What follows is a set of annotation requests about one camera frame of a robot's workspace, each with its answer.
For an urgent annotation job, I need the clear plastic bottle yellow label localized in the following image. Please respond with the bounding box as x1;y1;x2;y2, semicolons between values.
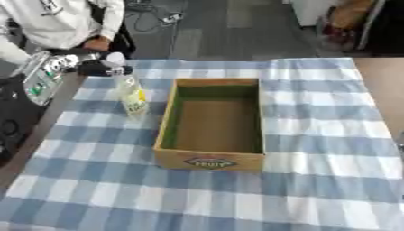
99;51;151;119

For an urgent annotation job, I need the tan cardboard box green inside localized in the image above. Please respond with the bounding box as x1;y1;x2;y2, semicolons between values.
151;78;267;173

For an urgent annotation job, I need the chair with brown bag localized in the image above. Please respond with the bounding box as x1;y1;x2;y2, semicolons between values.
314;0;389;52

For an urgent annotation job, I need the person's hand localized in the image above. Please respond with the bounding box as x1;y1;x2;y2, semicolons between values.
80;35;114;52

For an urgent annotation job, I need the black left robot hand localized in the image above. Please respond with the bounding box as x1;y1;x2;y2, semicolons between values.
74;59;134;78

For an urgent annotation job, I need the person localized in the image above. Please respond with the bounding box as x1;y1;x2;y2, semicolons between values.
0;0;138;66

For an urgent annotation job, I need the white power strip with cables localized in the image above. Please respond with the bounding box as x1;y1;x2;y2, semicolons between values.
124;0;187;32

